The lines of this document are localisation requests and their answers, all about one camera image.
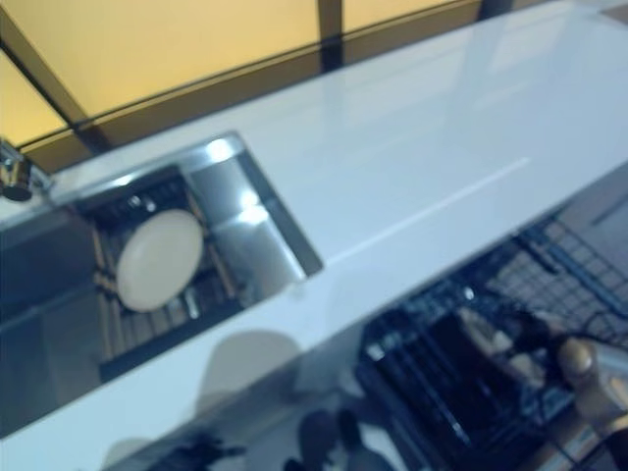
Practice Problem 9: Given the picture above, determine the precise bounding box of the black built-in dishwasher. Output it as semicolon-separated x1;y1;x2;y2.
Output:
351;210;628;471

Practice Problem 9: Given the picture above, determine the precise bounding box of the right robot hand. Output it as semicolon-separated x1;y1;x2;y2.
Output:
512;313;566;390

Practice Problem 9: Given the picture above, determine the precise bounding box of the grey mesh dishwasher rack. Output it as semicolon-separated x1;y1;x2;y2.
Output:
488;214;628;347

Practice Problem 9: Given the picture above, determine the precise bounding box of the black sink drying rack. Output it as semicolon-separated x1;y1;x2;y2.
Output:
77;169;242;384

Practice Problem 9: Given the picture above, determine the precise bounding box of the stainless steel sink basin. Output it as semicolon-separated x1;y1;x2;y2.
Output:
0;130;326;385

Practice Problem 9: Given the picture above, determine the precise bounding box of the dark wire dishwasher rack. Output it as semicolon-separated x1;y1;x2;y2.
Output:
356;288;583;448

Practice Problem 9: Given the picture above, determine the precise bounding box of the chrome gooseneck kitchen faucet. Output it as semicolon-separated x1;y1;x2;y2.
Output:
0;138;36;202

